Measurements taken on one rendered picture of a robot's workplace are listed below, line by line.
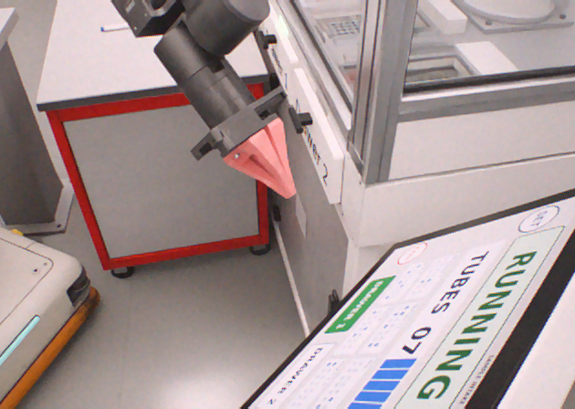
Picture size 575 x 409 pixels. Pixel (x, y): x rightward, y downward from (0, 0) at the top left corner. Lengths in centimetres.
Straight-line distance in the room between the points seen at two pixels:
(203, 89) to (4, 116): 144
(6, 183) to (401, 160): 160
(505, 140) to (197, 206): 106
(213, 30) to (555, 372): 39
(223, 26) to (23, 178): 165
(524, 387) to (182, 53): 41
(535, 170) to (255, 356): 107
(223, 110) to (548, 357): 36
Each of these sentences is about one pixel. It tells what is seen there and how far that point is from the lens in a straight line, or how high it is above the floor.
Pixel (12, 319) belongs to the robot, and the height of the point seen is 28.
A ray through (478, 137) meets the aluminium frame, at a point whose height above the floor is 100.
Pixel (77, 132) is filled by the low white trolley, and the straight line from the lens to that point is 152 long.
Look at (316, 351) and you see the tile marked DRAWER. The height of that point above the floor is 100.
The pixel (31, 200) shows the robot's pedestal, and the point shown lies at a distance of 217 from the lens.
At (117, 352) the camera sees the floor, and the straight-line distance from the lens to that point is 181.
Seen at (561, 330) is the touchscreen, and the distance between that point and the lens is 40.
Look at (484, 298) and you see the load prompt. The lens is 46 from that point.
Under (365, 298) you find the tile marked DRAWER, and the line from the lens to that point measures 61.
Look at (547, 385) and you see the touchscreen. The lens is 38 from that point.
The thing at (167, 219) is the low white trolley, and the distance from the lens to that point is 173.
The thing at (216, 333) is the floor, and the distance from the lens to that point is 178.
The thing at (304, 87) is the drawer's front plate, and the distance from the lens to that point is 106.
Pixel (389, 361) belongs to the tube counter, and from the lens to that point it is 46.
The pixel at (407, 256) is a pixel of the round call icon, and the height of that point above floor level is 101.
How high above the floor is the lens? 149
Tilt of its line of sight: 45 degrees down
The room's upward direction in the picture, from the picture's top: straight up
